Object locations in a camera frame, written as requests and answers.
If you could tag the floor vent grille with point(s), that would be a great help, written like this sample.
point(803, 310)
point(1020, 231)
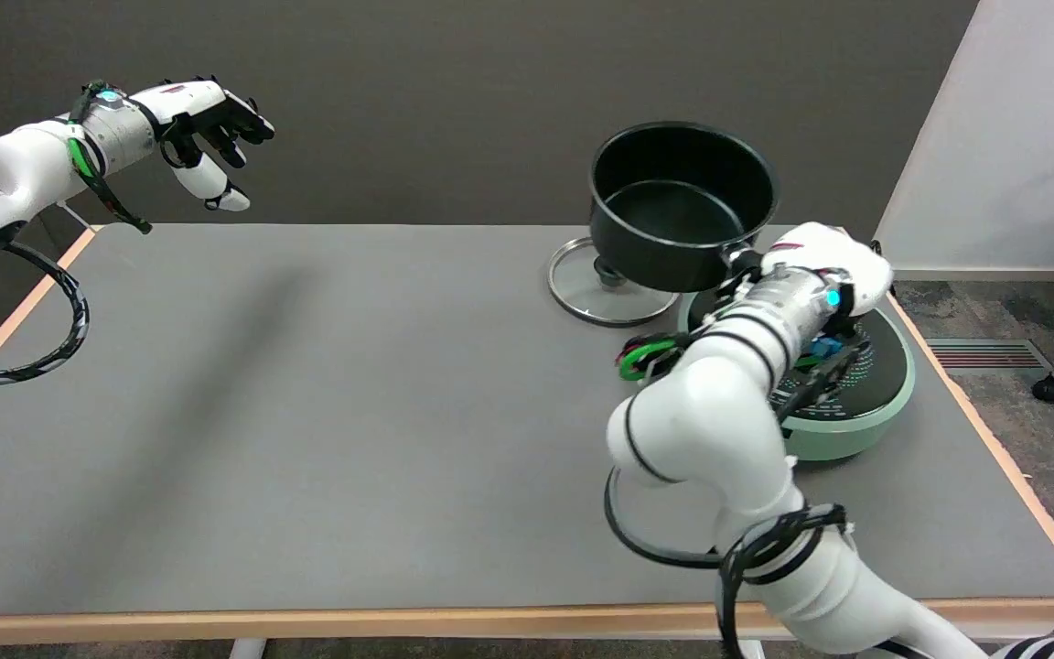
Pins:
point(989, 354)

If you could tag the black cooking pot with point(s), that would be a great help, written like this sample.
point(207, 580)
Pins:
point(678, 206)

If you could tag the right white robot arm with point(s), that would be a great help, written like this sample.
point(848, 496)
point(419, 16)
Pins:
point(719, 430)

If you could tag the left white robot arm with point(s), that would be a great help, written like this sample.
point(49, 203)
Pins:
point(24, 169)

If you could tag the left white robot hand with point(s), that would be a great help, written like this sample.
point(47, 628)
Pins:
point(207, 119)

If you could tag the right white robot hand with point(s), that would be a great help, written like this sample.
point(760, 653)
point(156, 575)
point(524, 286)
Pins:
point(833, 261)

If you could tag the green induction cooker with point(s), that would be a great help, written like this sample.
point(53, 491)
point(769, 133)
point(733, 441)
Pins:
point(856, 403)

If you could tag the glass pot lid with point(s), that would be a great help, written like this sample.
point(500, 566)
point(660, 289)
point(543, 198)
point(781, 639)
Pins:
point(602, 286)

